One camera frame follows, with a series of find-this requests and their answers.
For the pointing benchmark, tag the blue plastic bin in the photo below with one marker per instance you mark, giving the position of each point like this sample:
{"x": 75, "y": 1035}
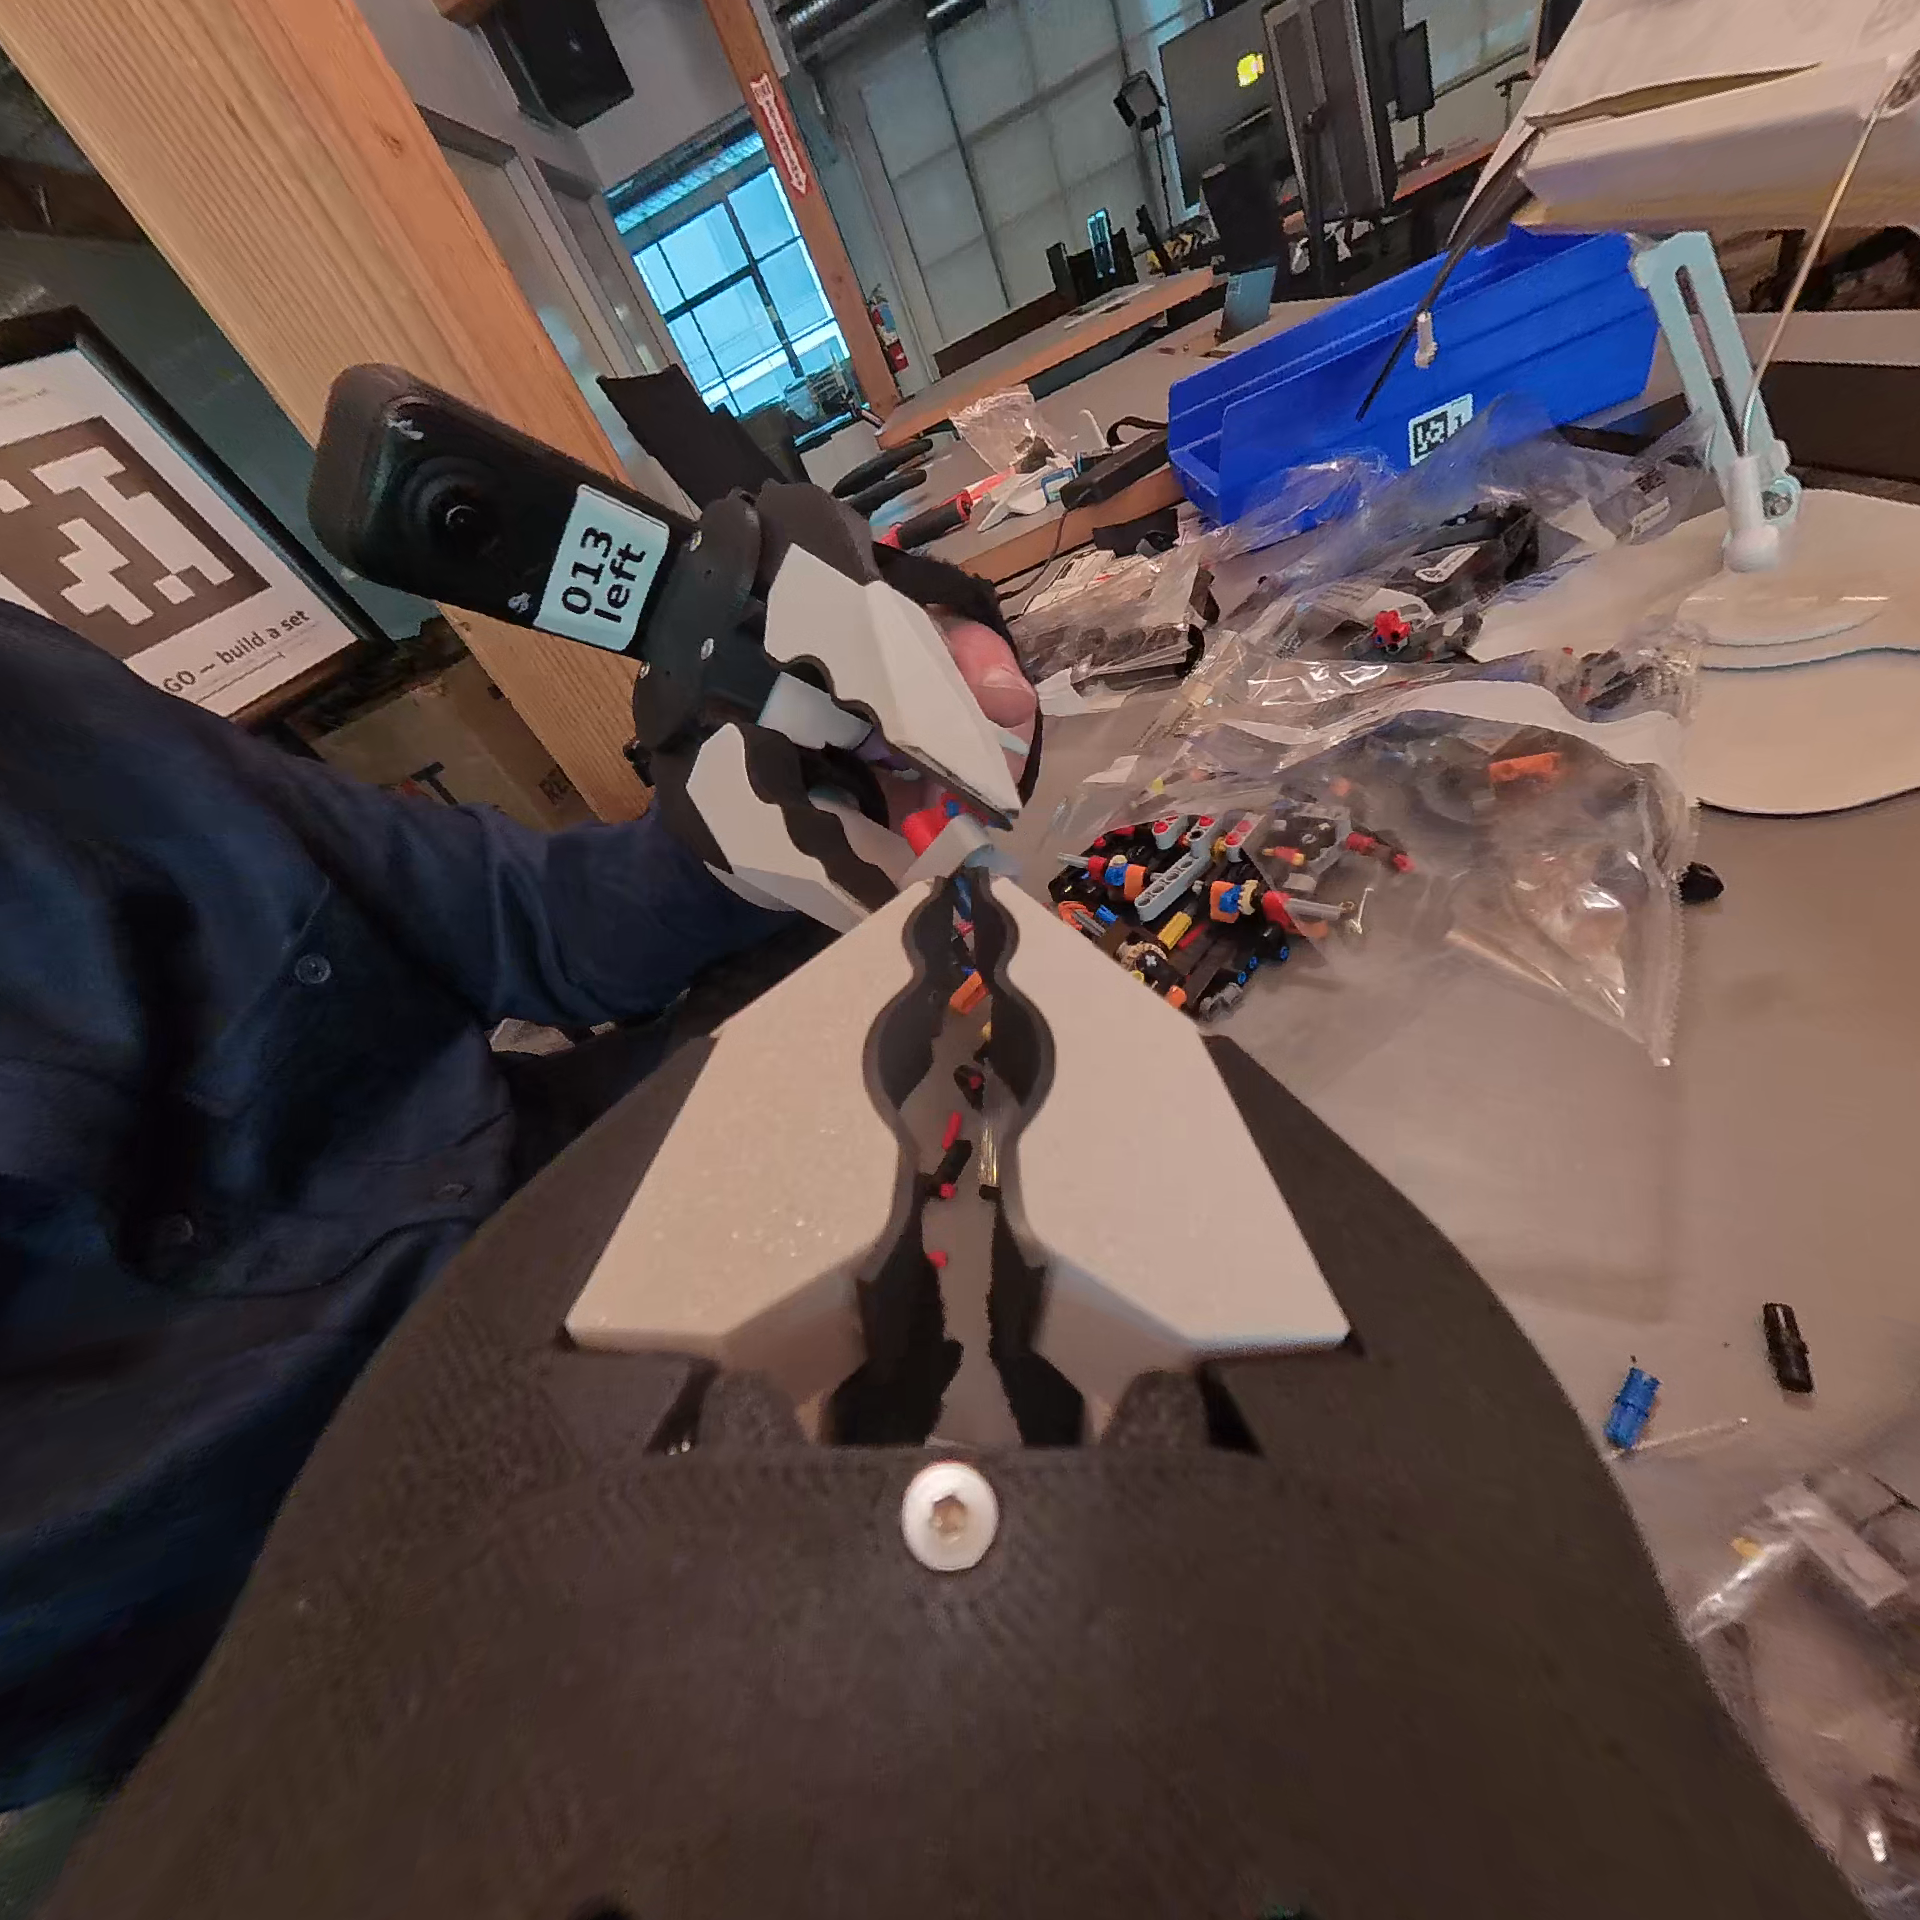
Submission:
{"x": 1290, "y": 421}

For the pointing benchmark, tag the cardboard box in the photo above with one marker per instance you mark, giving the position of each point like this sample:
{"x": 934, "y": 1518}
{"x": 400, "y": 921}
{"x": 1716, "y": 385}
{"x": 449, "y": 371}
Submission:
{"x": 450, "y": 749}

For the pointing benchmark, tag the small clear plastic bag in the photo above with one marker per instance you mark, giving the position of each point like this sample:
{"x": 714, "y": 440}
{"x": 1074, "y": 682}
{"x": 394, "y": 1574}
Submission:
{"x": 997, "y": 427}

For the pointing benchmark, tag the wooden partition panel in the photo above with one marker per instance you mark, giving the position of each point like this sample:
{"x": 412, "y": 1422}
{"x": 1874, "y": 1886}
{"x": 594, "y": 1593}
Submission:
{"x": 299, "y": 225}

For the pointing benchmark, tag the person's dark blue shirt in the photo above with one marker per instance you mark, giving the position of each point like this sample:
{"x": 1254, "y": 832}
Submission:
{"x": 181, "y": 1050}

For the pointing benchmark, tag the black office chair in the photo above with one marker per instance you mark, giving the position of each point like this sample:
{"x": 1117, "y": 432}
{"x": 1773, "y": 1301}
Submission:
{"x": 705, "y": 435}

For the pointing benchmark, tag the clear bags of parts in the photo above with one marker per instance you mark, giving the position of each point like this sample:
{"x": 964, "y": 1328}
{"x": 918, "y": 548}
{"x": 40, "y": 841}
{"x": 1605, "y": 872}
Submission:
{"x": 1574, "y": 734}

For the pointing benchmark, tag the red fire extinguisher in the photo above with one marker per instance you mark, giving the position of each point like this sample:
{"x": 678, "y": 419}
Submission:
{"x": 888, "y": 332}

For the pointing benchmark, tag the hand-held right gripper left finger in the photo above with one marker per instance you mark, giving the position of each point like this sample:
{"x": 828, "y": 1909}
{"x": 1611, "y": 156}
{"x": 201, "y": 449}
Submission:
{"x": 733, "y": 1200}

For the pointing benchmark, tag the person's left forearm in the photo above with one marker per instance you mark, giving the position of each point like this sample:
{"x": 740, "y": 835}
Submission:
{"x": 570, "y": 915}

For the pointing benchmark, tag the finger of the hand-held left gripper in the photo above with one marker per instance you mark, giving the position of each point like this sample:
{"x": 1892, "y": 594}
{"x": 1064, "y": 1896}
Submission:
{"x": 884, "y": 660}
{"x": 750, "y": 826}

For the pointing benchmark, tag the black power adapter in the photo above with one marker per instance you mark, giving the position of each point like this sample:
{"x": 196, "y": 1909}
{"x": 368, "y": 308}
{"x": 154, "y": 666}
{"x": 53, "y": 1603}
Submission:
{"x": 1117, "y": 464}

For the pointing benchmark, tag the black wall speaker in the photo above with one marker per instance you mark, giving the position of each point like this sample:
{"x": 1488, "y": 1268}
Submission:
{"x": 562, "y": 59}

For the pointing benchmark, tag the black monitor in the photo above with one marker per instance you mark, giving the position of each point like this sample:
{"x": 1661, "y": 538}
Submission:
{"x": 1230, "y": 90}

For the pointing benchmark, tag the white plastic object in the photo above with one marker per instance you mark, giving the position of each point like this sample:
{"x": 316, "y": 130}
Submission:
{"x": 1020, "y": 494}

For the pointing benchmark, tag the light grey red lego subassembly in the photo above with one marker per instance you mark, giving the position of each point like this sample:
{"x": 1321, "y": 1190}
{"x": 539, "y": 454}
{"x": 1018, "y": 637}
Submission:
{"x": 938, "y": 840}

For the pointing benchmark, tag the red black hand tool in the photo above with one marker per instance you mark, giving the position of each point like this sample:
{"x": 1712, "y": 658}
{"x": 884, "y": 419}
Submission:
{"x": 930, "y": 523}

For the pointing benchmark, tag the loose blue lego pin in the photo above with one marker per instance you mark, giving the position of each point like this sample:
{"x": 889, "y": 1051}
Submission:
{"x": 1628, "y": 1401}

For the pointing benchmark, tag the partly built lego engine block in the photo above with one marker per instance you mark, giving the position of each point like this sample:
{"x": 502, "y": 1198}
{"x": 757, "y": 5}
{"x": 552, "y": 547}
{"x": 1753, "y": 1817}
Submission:
{"x": 1185, "y": 968}

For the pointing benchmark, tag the pile of lego pieces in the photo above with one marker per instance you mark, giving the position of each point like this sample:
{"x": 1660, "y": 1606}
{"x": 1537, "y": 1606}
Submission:
{"x": 1171, "y": 892}

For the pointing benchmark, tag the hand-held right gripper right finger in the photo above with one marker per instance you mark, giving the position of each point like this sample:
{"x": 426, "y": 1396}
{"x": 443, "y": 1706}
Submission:
{"x": 1185, "y": 1200}

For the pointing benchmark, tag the window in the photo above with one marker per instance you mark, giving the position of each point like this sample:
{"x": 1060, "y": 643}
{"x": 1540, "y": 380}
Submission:
{"x": 720, "y": 283}

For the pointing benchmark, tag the person's left hand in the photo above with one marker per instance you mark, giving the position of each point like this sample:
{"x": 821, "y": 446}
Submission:
{"x": 997, "y": 682}

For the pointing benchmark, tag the white fiducial marker board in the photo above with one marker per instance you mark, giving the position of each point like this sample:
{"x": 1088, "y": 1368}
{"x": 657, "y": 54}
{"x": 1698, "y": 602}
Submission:
{"x": 136, "y": 555}

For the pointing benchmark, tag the clear bag of dark parts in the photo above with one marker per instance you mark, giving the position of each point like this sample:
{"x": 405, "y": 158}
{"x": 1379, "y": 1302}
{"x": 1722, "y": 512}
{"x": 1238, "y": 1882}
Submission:
{"x": 1394, "y": 614}

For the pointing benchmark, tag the lego instruction booklet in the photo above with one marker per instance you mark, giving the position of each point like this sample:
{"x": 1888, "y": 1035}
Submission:
{"x": 1693, "y": 37}

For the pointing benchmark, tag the clear bag black pieces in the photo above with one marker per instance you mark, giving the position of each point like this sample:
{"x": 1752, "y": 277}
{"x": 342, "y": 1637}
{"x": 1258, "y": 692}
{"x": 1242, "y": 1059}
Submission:
{"x": 1499, "y": 480}

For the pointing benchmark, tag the empty clear plastic bag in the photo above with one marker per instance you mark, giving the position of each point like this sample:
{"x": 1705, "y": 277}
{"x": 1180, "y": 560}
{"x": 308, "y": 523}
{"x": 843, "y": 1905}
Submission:
{"x": 1828, "y": 1651}

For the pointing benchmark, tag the small black lego piece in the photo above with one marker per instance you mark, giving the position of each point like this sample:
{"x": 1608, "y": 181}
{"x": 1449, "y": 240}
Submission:
{"x": 1698, "y": 884}

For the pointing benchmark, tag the wooden table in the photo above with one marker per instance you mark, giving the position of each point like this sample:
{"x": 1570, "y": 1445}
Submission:
{"x": 1049, "y": 346}

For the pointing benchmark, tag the loose black lego pin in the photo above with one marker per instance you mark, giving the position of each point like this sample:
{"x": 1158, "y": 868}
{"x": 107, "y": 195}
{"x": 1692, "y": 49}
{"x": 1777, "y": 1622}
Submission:
{"x": 1786, "y": 1341}

